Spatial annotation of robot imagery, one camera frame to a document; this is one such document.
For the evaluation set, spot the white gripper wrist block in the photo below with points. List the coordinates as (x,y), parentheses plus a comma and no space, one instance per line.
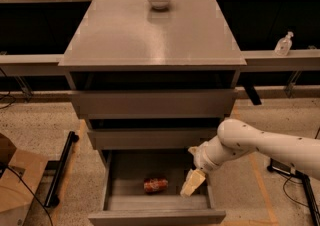
(201,159)

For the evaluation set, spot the red coke can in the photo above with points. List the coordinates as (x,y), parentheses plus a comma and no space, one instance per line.
(153,185)

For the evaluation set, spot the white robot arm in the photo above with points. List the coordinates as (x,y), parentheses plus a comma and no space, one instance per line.
(235,139)

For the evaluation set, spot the grey middle drawer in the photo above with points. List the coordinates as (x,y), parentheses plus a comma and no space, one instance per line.
(148,138)

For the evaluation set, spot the open grey bottom drawer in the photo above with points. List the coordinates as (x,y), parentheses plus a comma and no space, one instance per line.
(125,203)

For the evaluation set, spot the grey top drawer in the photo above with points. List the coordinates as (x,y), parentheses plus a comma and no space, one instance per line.
(142,104)

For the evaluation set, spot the grey drawer cabinet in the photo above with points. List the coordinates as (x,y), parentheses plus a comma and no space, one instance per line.
(126,45)

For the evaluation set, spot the small black device on floor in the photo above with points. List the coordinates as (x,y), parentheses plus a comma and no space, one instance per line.
(276,166)

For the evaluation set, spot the black bar stand right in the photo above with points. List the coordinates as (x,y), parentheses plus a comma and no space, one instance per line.
(311,201)

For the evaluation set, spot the black bar stand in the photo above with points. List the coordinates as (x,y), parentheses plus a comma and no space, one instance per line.
(58,166)
(311,201)

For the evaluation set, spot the clear sanitizer pump bottle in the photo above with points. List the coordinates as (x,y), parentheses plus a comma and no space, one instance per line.
(284,44)

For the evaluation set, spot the black bar stand left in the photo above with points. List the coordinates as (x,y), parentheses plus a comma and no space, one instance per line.
(58,166)

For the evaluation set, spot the brown cardboard box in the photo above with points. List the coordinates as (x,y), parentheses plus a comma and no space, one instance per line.
(20,179)

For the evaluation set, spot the grey metal shelf rail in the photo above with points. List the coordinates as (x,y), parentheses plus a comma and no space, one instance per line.
(256,61)

